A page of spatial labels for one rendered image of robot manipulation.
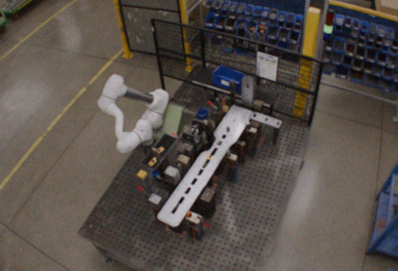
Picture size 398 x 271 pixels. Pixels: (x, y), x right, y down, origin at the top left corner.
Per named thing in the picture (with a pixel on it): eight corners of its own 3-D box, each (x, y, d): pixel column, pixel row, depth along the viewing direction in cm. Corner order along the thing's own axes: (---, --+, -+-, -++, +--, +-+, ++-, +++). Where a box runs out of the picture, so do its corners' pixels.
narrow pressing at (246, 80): (252, 105, 329) (253, 79, 305) (241, 102, 334) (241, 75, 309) (252, 105, 330) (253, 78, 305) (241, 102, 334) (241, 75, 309)
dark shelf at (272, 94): (270, 107, 326) (271, 105, 324) (191, 82, 360) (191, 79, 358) (278, 93, 339) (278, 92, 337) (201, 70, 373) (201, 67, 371)
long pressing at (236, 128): (179, 230, 245) (179, 229, 244) (154, 217, 254) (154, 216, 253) (254, 112, 325) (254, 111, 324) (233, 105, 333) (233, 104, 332)
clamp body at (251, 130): (253, 159, 323) (256, 134, 298) (242, 155, 327) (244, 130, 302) (257, 152, 328) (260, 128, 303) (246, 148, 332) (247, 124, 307)
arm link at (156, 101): (154, 110, 340) (163, 89, 338) (166, 115, 331) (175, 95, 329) (98, 93, 276) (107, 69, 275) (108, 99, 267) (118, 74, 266)
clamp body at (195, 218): (202, 244, 265) (199, 226, 239) (186, 237, 270) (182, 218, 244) (208, 235, 271) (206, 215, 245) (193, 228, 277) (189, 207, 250)
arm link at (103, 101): (102, 113, 268) (108, 98, 267) (92, 106, 279) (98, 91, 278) (114, 116, 278) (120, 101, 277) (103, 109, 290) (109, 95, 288)
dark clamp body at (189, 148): (194, 179, 312) (191, 153, 284) (182, 174, 317) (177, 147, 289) (200, 170, 318) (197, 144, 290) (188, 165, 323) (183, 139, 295)
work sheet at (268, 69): (276, 82, 330) (278, 57, 307) (255, 75, 338) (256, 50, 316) (276, 80, 331) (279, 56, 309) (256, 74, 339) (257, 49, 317)
